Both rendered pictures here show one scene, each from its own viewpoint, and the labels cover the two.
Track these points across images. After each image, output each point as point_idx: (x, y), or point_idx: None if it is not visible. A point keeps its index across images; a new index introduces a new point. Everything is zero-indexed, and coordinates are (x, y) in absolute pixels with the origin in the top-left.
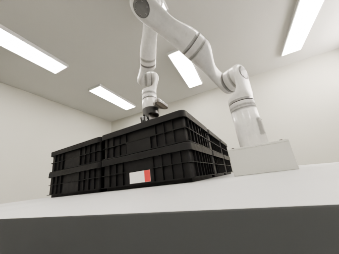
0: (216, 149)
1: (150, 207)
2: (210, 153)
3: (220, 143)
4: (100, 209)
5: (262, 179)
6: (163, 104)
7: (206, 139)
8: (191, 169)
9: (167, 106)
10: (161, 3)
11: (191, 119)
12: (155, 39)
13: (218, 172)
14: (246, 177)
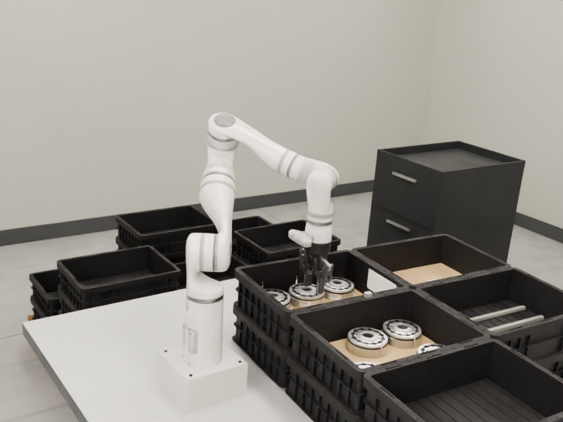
0: (312, 370)
1: (154, 296)
2: (272, 349)
3: None
4: (167, 294)
5: (154, 325)
6: (293, 240)
7: (278, 327)
8: (235, 331)
9: (301, 244)
10: (214, 138)
11: (242, 283)
12: (255, 153)
13: (294, 398)
14: (176, 339)
